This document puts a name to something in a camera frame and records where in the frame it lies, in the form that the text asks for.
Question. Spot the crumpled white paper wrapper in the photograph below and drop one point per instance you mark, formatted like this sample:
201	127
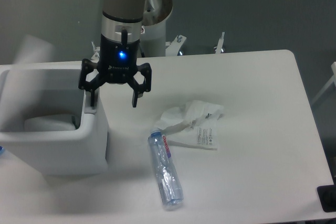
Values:
192	125

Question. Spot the black device at table edge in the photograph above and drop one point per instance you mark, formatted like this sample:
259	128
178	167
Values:
327	197

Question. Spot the white trash can lid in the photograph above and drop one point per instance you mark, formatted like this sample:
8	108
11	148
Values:
34	50

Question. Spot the white pedestal base frame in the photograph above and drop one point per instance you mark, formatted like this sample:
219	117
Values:
173	48

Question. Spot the crushed clear plastic bottle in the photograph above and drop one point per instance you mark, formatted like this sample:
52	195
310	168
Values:
169	185

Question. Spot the white frame at right edge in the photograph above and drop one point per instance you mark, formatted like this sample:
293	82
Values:
327	89

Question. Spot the white plastic trash can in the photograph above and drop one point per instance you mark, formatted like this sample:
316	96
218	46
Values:
43	123

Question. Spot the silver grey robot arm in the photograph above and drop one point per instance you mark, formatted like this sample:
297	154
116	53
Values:
122	21

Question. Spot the grey lid push button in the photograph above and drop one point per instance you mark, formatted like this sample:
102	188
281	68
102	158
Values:
91	102

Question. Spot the metal levelling foot bolt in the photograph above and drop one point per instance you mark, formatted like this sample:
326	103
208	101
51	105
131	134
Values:
219	48

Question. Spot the blue object at left edge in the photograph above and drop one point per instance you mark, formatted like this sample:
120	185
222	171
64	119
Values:
1	150

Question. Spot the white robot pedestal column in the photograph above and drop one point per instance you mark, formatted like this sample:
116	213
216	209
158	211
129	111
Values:
153	40

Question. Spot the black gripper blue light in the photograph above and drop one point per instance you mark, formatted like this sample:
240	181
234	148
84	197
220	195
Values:
119	61

